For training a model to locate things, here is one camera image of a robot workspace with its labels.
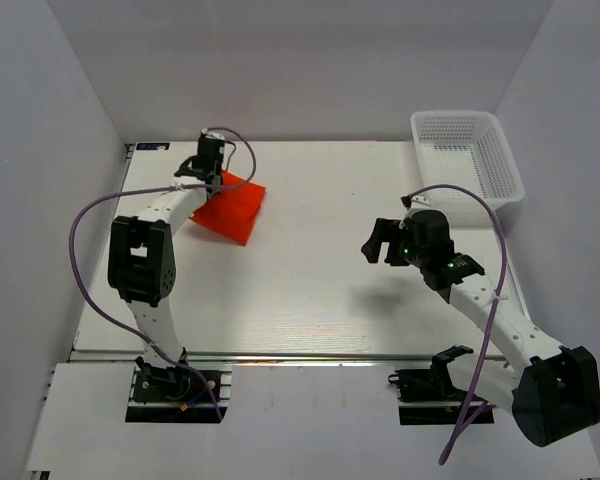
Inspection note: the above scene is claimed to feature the white plastic mesh basket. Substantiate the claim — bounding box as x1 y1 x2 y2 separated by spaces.
410 110 525 210

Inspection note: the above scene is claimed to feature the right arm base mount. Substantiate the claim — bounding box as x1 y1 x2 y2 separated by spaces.
387 346 473 426

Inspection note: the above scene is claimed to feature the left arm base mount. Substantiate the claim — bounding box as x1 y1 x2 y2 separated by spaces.
125 356 229 424

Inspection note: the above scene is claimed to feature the orange t shirt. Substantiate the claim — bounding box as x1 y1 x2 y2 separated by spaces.
190 182 266 246

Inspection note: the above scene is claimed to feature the blue label sticker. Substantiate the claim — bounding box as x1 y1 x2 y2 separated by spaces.
135 142 170 151

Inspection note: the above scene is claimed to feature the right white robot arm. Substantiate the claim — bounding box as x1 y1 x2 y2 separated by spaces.
361 210 600 447

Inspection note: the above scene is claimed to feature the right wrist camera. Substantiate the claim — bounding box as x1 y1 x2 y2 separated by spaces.
401 196 432 221

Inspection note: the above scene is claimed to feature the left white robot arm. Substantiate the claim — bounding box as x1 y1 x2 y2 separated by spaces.
107 129 226 399

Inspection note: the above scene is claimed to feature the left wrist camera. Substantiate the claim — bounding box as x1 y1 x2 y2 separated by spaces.
200 128 226 142

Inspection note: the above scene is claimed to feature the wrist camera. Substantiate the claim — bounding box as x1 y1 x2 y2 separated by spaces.
401 196 432 221
200 128 226 142

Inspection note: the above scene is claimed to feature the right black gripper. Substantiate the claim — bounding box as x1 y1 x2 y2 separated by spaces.
362 218 429 268

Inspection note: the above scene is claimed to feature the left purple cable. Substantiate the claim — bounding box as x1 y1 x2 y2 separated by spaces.
68 126 258 422

